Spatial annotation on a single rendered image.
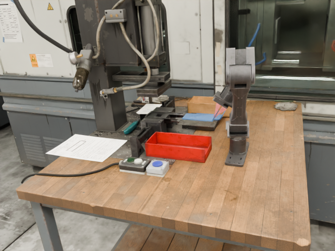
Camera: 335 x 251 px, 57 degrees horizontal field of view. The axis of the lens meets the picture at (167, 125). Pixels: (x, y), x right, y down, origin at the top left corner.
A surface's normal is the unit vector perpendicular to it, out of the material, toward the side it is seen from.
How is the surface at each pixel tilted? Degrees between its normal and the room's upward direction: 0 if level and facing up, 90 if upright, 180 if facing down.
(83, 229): 0
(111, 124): 90
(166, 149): 90
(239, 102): 119
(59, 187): 0
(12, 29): 91
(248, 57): 45
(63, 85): 90
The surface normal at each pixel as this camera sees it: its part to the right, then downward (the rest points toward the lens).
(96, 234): -0.07, -0.92
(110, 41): -0.34, 0.39
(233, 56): -0.18, -0.37
